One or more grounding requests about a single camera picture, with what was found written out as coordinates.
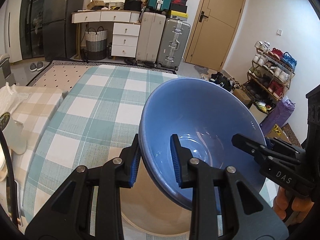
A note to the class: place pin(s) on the dark grey fridge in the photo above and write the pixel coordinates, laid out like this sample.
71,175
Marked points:
65,17

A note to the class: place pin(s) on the white plastic bag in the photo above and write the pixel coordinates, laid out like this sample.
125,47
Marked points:
11,96

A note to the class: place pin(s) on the stack of white plates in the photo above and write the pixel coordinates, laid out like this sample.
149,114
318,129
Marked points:
3,170

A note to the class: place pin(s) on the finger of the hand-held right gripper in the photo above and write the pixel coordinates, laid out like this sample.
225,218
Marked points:
285,146
250,146

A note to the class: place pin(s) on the wooden shoe rack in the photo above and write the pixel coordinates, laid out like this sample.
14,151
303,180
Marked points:
291,80

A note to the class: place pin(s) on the woven laundry basket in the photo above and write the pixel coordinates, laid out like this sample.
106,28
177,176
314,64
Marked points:
96,45

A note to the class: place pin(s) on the striped round container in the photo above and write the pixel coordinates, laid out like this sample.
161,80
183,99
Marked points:
119,4

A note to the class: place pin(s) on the open cardboard box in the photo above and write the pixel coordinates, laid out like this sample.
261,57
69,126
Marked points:
95,5

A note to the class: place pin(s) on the cream plate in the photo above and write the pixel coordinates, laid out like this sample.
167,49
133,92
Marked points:
150,205

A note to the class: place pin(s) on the blue bowl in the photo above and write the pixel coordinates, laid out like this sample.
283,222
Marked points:
200,110

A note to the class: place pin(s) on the white dressing table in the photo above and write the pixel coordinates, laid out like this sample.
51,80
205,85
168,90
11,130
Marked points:
125,40

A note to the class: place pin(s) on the silver suitcase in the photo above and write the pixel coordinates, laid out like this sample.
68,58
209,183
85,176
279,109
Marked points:
175,42

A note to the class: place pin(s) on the plain black shoe box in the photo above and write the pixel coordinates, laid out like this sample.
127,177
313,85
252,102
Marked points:
178,8

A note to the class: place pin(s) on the pile of floor shoes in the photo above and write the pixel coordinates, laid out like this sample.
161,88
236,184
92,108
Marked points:
220,81

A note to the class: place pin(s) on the white cylindrical cup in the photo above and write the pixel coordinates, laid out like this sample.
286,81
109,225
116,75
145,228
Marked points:
15,135

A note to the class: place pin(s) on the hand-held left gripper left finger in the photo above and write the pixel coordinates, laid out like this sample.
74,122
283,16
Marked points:
135,165

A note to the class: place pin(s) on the dark bottle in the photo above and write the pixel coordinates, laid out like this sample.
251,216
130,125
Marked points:
110,49

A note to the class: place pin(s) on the dark glass cabinet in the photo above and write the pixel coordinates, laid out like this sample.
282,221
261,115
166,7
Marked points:
32,17

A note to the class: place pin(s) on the beige door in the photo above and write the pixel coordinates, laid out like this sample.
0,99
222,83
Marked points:
215,25

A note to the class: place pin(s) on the grey slipper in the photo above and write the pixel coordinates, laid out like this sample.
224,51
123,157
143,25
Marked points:
33,67
40,65

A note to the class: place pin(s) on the purple bag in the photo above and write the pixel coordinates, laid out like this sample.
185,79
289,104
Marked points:
280,115

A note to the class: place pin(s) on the yellow and black shoe box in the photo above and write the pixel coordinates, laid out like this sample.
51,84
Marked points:
178,15

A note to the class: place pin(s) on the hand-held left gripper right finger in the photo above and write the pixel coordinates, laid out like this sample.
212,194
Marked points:
176,165

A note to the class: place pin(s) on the brown doormat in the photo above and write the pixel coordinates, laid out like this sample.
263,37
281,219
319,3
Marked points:
291,135

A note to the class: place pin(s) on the black storage box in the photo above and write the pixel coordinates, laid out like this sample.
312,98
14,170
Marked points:
133,5

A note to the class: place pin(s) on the red and black shoe box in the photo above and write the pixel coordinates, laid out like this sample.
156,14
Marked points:
178,1

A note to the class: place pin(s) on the person's right hand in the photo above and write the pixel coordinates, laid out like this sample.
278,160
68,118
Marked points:
280,202

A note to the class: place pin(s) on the brown cardboard box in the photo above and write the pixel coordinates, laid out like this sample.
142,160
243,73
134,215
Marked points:
242,98

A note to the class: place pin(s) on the grey floor mat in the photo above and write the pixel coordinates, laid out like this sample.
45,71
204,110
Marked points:
201,69

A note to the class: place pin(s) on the beige suitcase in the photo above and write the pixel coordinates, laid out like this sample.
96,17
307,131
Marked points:
150,37

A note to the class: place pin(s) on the dotted beige rug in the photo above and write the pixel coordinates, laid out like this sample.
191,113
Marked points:
62,75

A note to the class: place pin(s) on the grey bin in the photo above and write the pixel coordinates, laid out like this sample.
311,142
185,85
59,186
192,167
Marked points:
5,70

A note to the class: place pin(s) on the teal checked tablecloth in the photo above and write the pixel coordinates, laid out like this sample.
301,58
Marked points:
100,110

